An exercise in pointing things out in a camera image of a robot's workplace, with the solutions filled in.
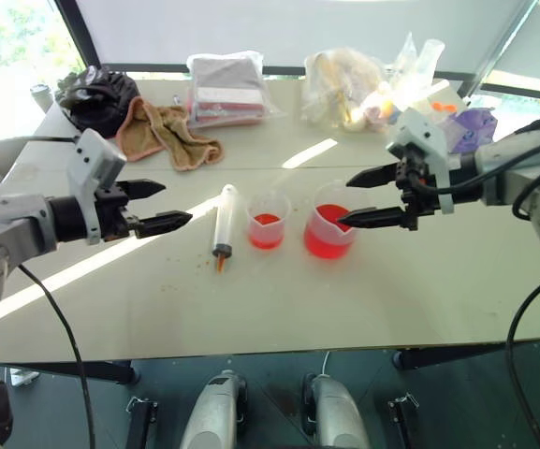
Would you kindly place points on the clear bag of flat packs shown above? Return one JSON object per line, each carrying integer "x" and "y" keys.
{"x": 227, "y": 89}

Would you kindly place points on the small beaker red liquid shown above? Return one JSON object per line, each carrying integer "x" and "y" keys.
{"x": 266, "y": 229}

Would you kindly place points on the clear bag of yellow items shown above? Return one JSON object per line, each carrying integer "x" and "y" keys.
{"x": 340, "y": 89}

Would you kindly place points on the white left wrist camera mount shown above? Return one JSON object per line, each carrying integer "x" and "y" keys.
{"x": 92, "y": 156}

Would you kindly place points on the black table frame bar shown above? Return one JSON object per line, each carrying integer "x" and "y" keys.
{"x": 91, "y": 372}
{"x": 447, "y": 355}

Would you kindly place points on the black clamp bracket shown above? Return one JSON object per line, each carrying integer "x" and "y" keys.
{"x": 139, "y": 423}
{"x": 403, "y": 421}

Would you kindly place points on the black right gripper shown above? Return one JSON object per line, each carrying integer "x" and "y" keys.
{"x": 417, "y": 198}

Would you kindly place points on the purple plastic bag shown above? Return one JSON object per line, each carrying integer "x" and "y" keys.
{"x": 471, "y": 128}

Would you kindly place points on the large beaker red liquid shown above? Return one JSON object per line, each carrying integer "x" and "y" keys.
{"x": 328, "y": 238}

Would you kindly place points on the silver rounded robot leg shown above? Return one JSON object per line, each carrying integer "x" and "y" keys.
{"x": 337, "y": 416}
{"x": 213, "y": 416}

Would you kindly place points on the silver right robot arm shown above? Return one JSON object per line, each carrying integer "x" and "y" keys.
{"x": 508, "y": 173}

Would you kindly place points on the black plastic bag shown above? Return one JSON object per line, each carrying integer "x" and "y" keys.
{"x": 98, "y": 100}

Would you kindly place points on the brown towel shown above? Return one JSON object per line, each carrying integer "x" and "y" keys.
{"x": 171, "y": 135}

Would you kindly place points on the small orange item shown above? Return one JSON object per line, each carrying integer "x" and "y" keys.
{"x": 442, "y": 107}

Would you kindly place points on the black window sill bar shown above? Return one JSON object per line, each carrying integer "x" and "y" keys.
{"x": 288, "y": 70}

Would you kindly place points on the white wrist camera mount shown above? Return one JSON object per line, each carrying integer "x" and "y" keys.
{"x": 421, "y": 133}
{"x": 92, "y": 156}

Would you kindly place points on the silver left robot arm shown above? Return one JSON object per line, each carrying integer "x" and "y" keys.
{"x": 3, "y": 224}

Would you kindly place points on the clear plastic syringe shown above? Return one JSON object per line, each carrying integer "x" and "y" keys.
{"x": 225, "y": 220}

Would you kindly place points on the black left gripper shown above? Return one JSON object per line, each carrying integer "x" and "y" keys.
{"x": 112, "y": 217}

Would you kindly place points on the clear bag with flask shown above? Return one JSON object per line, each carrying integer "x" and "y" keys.
{"x": 419, "y": 65}

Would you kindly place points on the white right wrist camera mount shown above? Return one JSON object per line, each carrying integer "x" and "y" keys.
{"x": 421, "y": 133}

